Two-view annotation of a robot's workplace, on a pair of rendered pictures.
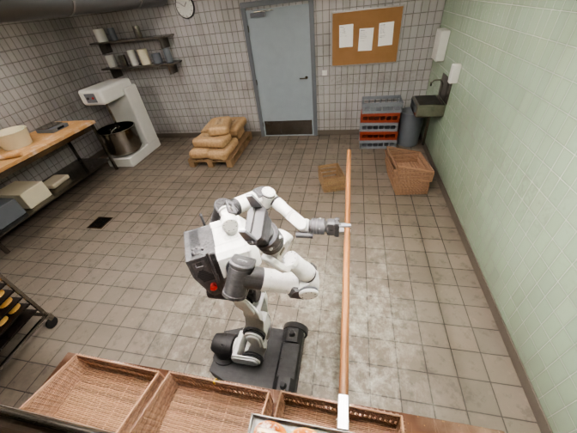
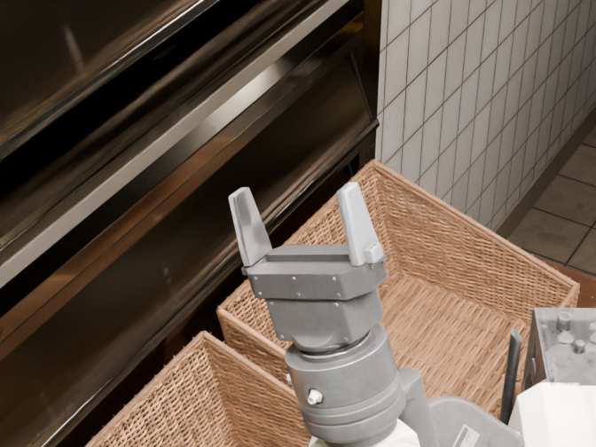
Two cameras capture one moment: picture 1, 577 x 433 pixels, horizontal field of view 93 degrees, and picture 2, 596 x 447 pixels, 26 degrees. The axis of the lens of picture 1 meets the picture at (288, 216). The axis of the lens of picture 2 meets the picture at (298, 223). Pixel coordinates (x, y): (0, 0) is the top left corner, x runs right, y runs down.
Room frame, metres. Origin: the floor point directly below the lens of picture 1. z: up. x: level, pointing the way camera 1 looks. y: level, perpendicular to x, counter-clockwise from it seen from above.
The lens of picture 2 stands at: (0.81, -0.68, 2.36)
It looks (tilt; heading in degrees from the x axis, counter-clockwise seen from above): 38 degrees down; 106
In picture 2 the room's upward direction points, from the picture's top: straight up
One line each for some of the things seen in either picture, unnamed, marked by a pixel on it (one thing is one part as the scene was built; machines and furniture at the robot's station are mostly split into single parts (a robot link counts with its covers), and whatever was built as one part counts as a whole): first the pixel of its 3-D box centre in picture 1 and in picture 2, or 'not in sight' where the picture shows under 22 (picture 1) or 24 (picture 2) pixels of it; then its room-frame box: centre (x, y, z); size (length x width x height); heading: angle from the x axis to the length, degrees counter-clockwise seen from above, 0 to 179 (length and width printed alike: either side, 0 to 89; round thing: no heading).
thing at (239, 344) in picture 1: (249, 347); not in sight; (0.94, 0.39, 0.28); 0.21 x 0.20 x 0.13; 75
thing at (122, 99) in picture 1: (120, 123); not in sight; (5.22, 2.85, 0.66); 1.00 x 0.66 x 1.32; 165
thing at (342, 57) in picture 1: (365, 38); not in sight; (4.90, -1.52, 1.55); 1.04 x 0.02 x 0.74; 75
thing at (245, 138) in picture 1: (222, 148); not in sight; (4.89, 1.07, 0.07); 1.20 x 0.80 x 0.14; 165
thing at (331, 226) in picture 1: (328, 226); not in sight; (1.10, -0.21, 1.20); 0.12 x 0.10 x 0.13; 74
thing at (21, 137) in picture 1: (13, 138); not in sight; (3.96, 3.69, 1.01); 0.43 x 0.43 x 0.21
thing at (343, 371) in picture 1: (347, 220); not in sight; (1.12, -0.32, 1.20); 1.71 x 0.03 x 0.03; 165
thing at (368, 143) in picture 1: (376, 139); not in sight; (4.42, -1.71, 0.08); 0.60 x 0.40 x 0.15; 77
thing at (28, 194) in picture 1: (22, 194); not in sight; (3.52, 3.73, 0.35); 0.50 x 0.36 x 0.24; 76
